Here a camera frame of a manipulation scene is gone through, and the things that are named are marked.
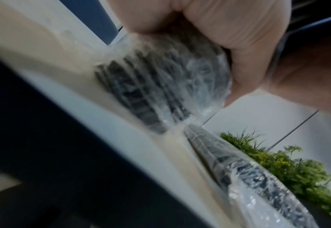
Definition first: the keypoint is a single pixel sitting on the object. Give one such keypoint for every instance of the white cardboard box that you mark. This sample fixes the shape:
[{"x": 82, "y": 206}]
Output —
[{"x": 78, "y": 89}]

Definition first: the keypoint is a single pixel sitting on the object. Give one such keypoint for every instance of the person's left forearm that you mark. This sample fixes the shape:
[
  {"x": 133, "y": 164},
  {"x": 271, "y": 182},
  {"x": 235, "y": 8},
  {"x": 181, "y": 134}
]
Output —
[{"x": 312, "y": 73}]

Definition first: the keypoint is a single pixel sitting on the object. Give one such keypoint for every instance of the dark blue panel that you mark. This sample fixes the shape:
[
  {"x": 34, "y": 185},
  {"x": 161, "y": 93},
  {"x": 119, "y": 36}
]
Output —
[{"x": 95, "y": 17}]

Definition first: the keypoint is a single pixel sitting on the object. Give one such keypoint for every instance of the clear bag of dark parts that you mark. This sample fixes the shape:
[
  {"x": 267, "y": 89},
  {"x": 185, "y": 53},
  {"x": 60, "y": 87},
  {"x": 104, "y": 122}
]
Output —
[
  {"x": 165, "y": 82},
  {"x": 238, "y": 173}
]

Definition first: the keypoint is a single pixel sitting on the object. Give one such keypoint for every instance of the person's left hand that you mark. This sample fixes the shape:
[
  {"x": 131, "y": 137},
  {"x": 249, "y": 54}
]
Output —
[{"x": 233, "y": 24}]

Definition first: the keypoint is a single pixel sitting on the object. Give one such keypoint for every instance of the green artificial plant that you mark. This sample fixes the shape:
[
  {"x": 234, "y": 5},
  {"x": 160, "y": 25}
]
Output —
[{"x": 298, "y": 171}]

